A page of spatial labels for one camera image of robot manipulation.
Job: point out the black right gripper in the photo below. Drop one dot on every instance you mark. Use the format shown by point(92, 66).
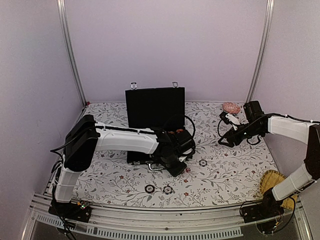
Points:
point(231, 135)

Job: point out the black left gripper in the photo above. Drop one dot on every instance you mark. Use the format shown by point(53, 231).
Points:
point(175, 172)

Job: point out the black white poker chip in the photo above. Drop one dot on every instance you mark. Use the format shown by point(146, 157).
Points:
point(149, 189)
point(203, 163)

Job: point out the black poker set case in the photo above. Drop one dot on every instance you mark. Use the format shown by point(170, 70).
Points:
point(160, 109)

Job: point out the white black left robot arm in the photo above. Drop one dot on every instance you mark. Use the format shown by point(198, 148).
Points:
point(89, 136)

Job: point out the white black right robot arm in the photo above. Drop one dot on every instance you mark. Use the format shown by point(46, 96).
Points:
point(250, 121)

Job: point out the floral patterned table mat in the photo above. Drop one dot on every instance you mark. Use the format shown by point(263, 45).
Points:
point(231, 176)

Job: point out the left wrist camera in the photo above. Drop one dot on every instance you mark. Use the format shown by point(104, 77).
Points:
point(183, 158)

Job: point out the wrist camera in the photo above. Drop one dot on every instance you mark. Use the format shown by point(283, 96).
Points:
point(228, 118)
point(183, 158)

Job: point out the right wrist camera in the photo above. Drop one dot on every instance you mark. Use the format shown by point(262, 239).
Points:
point(228, 118)

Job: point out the front aluminium rail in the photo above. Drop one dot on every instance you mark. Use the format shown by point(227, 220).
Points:
point(111, 222)

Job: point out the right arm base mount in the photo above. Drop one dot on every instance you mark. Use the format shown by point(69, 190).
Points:
point(262, 212)

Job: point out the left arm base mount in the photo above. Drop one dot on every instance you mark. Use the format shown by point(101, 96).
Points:
point(80, 211)

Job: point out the right aluminium frame post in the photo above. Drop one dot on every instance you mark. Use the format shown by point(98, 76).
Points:
point(267, 23)

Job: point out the aluminium frame post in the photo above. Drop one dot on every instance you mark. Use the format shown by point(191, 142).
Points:
point(267, 23)
point(61, 7)

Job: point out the left aluminium frame post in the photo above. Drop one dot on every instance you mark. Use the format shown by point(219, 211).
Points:
point(61, 7)

